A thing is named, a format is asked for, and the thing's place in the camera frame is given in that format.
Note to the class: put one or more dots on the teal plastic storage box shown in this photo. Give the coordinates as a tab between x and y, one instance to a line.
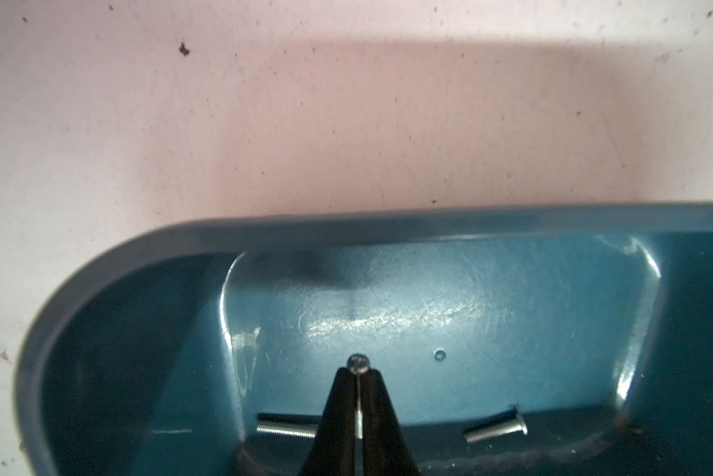
594	323

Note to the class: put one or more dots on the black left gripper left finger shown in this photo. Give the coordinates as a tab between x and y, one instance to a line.
332	452

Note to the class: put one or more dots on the silver screw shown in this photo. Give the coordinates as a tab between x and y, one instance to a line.
511	422
291	429
358	364

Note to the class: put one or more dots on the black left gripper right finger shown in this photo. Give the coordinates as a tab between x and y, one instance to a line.
384	450

